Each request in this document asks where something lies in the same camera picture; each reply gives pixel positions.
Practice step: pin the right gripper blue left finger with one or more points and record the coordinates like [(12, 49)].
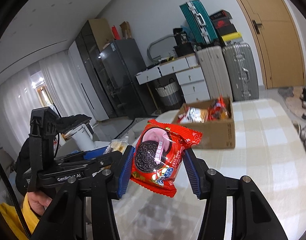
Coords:
[(123, 171)]

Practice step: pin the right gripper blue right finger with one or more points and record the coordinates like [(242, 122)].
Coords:
[(196, 171)]

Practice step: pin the white orange stick snack bag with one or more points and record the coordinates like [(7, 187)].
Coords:
[(193, 115)]

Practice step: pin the red oreo pie pack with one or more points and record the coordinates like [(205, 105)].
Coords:
[(218, 110)]

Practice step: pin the blue oreo cookie pack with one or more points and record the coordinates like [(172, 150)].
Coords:
[(117, 145)]

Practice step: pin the person left hand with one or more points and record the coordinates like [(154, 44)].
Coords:
[(38, 202)]

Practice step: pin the SF cardboard box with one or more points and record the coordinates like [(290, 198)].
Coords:
[(216, 134)]

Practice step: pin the woven laundry basket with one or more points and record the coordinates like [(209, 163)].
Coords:
[(170, 95)]

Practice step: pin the white drawer desk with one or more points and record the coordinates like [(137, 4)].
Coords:
[(188, 73)]

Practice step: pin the silver suitcase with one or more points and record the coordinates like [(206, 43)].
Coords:
[(242, 71)]

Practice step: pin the beige suitcase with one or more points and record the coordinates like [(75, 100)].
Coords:
[(215, 72)]

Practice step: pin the dark grey refrigerator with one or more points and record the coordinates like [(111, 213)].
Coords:
[(121, 61)]

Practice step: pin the black bag on desk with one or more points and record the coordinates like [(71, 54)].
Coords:
[(183, 45)]

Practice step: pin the stacked shoe boxes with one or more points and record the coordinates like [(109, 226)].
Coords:
[(225, 28)]

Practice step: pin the teal suitcase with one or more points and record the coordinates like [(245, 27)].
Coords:
[(199, 22)]

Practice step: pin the wooden door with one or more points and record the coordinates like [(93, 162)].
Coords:
[(277, 42)]

